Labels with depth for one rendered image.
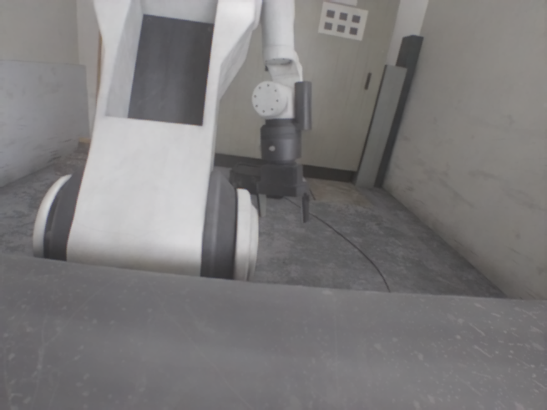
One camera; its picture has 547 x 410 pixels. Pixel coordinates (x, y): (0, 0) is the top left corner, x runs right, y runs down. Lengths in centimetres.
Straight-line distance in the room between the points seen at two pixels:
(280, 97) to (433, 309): 44
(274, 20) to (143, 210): 47
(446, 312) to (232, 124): 224
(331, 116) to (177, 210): 225
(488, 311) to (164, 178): 25
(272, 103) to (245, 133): 182
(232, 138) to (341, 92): 97
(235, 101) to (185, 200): 212
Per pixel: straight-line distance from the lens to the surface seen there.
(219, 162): 253
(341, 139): 249
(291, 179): 58
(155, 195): 24
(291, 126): 57
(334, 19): 245
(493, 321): 22
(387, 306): 18
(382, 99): 257
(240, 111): 234
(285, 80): 65
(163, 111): 32
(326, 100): 241
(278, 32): 60
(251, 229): 26
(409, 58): 272
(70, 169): 223
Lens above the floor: 77
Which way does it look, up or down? 22 degrees down
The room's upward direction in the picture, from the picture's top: 9 degrees clockwise
